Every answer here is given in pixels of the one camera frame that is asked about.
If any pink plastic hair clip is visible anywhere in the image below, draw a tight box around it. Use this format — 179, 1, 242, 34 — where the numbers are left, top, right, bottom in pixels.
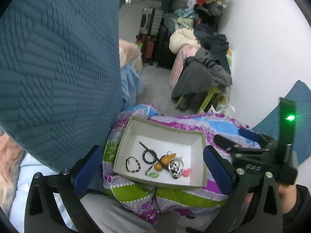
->
182, 168, 191, 178

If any silver hoop keychain charm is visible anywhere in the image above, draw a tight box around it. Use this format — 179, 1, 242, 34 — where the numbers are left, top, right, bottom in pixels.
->
167, 154, 185, 179

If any orange gourd ornament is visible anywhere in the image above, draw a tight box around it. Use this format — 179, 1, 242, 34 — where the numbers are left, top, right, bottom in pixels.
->
153, 153, 176, 171

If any white cardboard box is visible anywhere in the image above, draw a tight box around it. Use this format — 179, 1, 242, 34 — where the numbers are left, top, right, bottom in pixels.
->
113, 116, 209, 190

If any black spiral hair tie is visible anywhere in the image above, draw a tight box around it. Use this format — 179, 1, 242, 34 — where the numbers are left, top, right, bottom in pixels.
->
141, 148, 159, 165

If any black hair stick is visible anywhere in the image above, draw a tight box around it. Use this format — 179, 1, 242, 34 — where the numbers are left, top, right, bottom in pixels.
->
139, 142, 169, 170

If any green crochet hat clip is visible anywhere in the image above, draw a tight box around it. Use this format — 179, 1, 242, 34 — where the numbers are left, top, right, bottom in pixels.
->
145, 171, 159, 178

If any person's right hand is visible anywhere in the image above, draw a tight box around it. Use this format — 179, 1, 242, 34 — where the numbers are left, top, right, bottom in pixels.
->
278, 183, 297, 215

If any green plastic stool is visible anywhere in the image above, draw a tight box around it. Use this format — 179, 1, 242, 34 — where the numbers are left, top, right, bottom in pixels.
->
174, 87, 223, 114

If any blue knitted right sleeve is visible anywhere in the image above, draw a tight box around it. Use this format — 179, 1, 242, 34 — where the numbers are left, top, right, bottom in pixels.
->
252, 80, 311, 164

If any blue knitted sleeve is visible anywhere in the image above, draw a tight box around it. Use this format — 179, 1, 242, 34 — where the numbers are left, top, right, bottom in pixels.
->
252, 80, 311, 164
1, 0, 122, 171

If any grey fleece garment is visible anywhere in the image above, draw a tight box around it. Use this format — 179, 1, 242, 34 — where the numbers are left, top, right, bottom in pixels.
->
171, 47, 232, 99

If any colourful striped floral cloth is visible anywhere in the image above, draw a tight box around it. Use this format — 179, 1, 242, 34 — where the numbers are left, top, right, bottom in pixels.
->
102, 104, 259, 224

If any pink blanket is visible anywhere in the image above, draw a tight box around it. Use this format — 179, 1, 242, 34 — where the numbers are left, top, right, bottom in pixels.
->
169, 45, 199, 89

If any dark navy jacket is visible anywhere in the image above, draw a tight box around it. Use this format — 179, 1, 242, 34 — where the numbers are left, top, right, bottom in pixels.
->
193, 24, 231, 74

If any light blue bedsheet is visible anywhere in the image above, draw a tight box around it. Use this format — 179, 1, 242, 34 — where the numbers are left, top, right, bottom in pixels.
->
121, 63, 143, 108

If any cream white padded coat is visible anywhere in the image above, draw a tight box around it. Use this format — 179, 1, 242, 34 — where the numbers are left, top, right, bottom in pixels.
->
169, 28, 201, 54

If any red black suitcase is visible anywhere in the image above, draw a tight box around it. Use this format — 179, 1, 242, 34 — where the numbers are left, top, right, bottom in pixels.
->
136, 34, 155, 63

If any blue knitted left sleeve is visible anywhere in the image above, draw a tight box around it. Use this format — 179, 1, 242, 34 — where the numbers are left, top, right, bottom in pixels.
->
1, 0, 122, 171

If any pink beige pillow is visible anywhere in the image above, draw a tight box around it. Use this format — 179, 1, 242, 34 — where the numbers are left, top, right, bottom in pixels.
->
119, 39, 141, 68

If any grey hard suitcase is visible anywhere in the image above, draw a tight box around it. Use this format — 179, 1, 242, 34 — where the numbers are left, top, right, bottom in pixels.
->
139, 7, 163, 37

